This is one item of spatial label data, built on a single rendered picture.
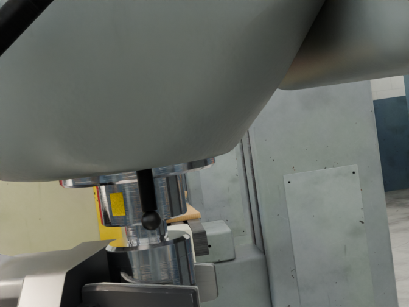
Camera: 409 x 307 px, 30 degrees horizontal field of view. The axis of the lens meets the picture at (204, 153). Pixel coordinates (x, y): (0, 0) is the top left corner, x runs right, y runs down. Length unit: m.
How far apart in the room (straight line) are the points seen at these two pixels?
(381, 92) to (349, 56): 9.78
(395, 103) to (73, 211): 8.31
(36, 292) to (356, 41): 0.20
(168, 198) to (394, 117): 9.82
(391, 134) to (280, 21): 9.84
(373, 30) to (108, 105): 0.12
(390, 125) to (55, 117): 9.87
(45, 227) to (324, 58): 1.80
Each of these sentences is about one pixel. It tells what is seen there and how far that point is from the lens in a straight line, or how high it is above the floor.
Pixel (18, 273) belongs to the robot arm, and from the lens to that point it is 0.43.
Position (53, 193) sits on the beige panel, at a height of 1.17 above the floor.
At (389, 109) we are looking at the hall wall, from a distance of 10.18.
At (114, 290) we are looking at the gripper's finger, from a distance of 0.40.
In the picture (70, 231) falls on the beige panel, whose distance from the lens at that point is 2.16.
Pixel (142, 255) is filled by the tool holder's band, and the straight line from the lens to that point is 0.40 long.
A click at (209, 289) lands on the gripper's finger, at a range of 0.45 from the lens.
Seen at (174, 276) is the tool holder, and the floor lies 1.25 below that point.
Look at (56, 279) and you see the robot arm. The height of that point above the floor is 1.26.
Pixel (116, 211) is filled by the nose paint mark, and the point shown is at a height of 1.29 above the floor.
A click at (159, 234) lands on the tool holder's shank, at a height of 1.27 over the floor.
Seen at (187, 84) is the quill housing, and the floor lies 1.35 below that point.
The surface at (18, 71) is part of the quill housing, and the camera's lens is 0.33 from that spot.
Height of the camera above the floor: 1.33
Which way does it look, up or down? 3 degrees down
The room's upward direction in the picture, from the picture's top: 8 degrees counter-clockwise
